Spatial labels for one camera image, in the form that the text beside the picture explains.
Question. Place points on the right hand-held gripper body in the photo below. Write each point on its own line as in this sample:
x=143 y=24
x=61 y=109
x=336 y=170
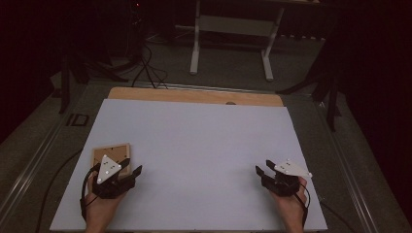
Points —
x=285 y=181

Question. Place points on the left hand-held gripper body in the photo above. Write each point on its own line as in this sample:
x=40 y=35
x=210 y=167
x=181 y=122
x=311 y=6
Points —
x=108 y=168

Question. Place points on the wooden photo frame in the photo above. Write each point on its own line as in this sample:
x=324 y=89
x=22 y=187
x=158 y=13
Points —
x=111 y=152

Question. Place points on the person's right hand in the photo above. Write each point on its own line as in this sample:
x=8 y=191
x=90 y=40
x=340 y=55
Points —
x=293 y=210

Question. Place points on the person's left hand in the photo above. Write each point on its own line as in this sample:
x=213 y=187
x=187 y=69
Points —
x=98 y=212

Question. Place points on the black floor socket box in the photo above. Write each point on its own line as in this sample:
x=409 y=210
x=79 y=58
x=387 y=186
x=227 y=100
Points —
x=78 y=119

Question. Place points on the black stand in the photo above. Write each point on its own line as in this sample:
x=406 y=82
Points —
x=66 y=81
x=330 y=97

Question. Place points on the dark equipment tower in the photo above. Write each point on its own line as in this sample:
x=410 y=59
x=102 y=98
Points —
x=136 y=29

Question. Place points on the metal floor rail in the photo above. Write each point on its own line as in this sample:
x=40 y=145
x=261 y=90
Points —
x=210 y=87
x=29 y=176
x=351 y=174

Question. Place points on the white metal table frame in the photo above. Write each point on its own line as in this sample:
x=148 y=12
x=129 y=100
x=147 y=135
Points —
x=233 y=26

